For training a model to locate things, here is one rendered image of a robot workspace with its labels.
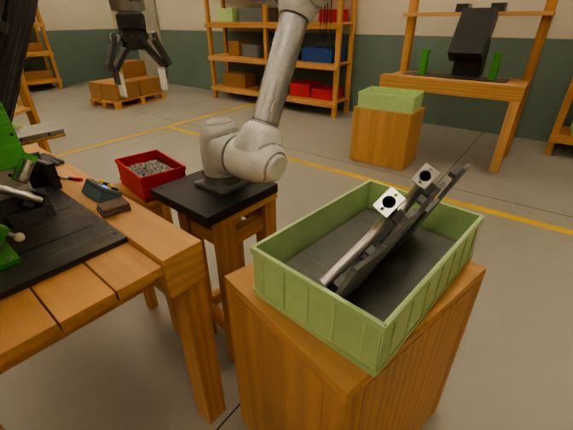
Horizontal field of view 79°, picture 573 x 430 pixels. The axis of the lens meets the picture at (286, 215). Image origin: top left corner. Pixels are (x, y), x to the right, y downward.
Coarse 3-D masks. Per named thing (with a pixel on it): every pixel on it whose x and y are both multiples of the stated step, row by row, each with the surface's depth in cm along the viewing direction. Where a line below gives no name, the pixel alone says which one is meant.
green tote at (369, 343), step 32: (352, 192) 124; (384, 192) 129; (320, 224) 115; (448, 224) 116; (256, 256) 94; (288, 256) 108; (448, 256) 90; (256, 288) 101; (288, 288) 89; (320, 288) 80; (416, 288) 79; (320, 320) 85; (352, 320) 76; (416, 320) 89; (352, 352) 80; (384, 352) 76
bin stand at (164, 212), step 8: (120, 184) 168; (128, 192) 161; (136, 200) 154; (152, 208) 150; (160, 208) 189; (168, 208) 191; (160, 216) 155; (168, 216) 193; (152, 288) 200; (144, 296) 203; (152, 296) 202; (152, 304) 204; (168, 304) 181; (176, 320) 184; (176, 328) 188
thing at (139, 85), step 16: (128, 64) 692; (144, 64) 721; (96, 80) 677; (112, 80) 676; (128, 80) 675; (144, 80) 688; (96, 96) 672; (112, 96) 648; (128, 96) 665; (144, 96) 695; (160, 96) 735
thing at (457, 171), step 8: (456, 168) 97; (464, 168) 94; (456, 176) 96; (448, 184) 99; (448, 192) 104; (440, 200) 105; (432, 208) 102; (424, 216) 97; (416, 224) 99; (408, 232) 102; (384, 240) 107; (400, 240) 105; (392, 248) 106
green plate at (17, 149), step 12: (0, 108) 112; (0, 120) 112; (0, 132) 112; (12, 132) 114; (0, 144) 112; (12, 144) 115; (0, 156) 113; (12, 156) 115; (0, 168) 113; (12, 168) 115
